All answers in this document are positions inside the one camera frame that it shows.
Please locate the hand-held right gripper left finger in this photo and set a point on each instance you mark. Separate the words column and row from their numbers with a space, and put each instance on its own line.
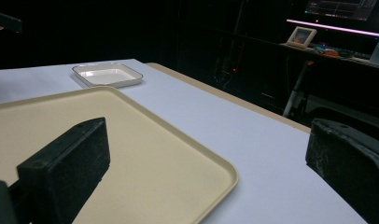
column 64, row 169

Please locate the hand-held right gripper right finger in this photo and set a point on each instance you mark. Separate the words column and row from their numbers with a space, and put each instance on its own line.
column 346, row 161

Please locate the beige plastic tray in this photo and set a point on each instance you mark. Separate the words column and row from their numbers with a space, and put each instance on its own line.
column 141, row 161

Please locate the white metal stand leg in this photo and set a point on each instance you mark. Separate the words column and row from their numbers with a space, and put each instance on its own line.
column 295, row 90

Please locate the dark side desk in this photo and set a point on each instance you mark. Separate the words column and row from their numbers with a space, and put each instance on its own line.
column 334, row 62

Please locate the white square dish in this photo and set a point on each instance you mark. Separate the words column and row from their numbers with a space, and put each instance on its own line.
column 107, row 75

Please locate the white table cover sheet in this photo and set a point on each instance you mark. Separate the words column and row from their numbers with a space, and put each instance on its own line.
column 240, row 130

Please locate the orange small object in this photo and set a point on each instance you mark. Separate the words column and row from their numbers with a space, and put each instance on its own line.
column 329, row 52

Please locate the small framed picture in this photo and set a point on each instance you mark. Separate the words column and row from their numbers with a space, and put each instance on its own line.
column 301, row 37

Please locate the pink light strip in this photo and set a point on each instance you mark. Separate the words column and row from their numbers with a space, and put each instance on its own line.
column 334, row 28

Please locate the computer monitor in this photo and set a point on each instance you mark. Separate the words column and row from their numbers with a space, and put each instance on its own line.
column 340, row 8

